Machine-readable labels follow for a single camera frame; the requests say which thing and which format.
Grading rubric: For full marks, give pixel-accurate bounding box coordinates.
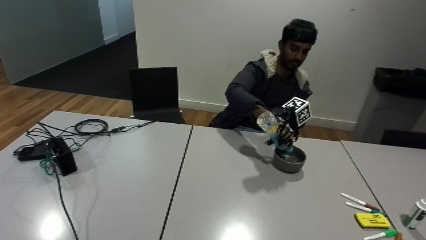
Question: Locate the black flat device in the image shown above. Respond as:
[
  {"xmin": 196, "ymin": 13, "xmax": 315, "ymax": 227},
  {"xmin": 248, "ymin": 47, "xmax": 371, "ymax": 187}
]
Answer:
[{"xmin": 11, "ymin": 139, "xmax": 57, "ymax": 162}]

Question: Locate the clear plastic water bottle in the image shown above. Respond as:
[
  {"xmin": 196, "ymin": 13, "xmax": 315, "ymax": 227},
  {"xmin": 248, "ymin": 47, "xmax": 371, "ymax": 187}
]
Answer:
[{"xmin": 255, "ymin": 110, "xmax": 295, "ymax": 154}]

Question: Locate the red-capped white marker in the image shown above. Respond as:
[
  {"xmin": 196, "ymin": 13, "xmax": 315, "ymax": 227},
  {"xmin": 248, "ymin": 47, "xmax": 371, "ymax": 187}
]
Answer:
[{"xmin": 339, "ymin": 192, "xmax": 381, "ymax": 212}]

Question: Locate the coiled black cable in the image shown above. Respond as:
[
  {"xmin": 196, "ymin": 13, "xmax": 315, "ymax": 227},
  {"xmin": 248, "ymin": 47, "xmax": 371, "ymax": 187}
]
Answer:
[{"xmin": 73, "ymin": 118, "xmax": 110, "ymax": 136}]

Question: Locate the the person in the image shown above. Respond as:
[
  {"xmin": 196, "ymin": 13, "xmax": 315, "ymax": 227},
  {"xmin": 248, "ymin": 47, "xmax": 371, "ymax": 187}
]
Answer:
[{"xmin": 207, "ymin": 18, "xmax": 319, "ymax": 131}]

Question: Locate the green cable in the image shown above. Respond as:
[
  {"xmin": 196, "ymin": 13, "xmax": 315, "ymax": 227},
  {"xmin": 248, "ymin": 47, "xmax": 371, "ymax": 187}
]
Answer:
[{"xmin": 38, "ymin": 146, "xmax": 61, "ymax": 176}]

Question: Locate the dark chair back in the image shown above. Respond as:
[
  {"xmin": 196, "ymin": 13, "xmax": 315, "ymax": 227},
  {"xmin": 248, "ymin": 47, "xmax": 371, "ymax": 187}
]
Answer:
[{"xmin": 379, "ymin": 128, "xmax": 426, "ymax": 150}]

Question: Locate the grey metal bowl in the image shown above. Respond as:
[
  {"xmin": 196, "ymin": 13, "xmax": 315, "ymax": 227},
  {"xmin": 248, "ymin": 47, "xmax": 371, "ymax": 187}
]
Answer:
[{"xmin": 270, "ymin": 145, "xmax": 307, "ymax": 174}]

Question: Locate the long black cable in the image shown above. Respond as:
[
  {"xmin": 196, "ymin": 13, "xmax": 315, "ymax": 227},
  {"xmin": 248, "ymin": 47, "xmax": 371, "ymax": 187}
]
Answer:
[{"xmin": 50, "ymin": 159, "xmax": 81, "ymax": 240}]

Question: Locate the yellow eraser block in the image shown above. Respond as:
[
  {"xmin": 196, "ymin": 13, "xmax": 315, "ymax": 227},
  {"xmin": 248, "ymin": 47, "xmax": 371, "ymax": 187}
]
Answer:
[{"xmin": 352, "ymin": 212, "xmax": 391, "ymax": 230}]

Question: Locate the green-capped white marker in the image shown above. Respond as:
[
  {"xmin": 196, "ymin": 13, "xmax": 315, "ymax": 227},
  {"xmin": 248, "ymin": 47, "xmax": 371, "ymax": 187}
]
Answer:
[
  {"xmin": 362, "ymin": 229, "xmax": 399, "ymax": 240},
  {"xmin": 344, "ymin": 201, "xmax": 385, "ymax": 216}
]

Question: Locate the grey bin with black bag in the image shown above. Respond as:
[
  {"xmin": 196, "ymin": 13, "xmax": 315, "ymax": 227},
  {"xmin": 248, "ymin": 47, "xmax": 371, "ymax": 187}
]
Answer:
[{"xmin": 352, "ymin": 66, "xmax": 426, "ymax": 144}]

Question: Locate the black chair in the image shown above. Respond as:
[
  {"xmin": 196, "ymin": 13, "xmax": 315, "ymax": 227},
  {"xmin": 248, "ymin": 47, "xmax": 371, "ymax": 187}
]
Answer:
[{"xmin": 127, "ymin": 66, "xmax": 186, "ymax": 125}]

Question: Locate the white marker cube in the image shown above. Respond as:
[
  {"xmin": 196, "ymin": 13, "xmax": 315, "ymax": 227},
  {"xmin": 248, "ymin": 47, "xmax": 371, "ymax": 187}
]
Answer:
[{"xmin": 280, "ymin": 96, "xmax": 312, "ymax": 128}]

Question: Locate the white spray bottle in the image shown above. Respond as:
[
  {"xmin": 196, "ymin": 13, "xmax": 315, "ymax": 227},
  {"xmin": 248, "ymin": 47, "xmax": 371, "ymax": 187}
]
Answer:
[{"xmin": 405, "ymin": 198, "xmax": 426, "ymax": 230}]

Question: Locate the black electronic box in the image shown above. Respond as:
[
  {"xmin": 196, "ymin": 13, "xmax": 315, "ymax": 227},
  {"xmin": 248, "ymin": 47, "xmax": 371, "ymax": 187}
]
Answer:
[{"xmin": 46, "ymin": 136, "xmax": 78, "ymax": 177}]

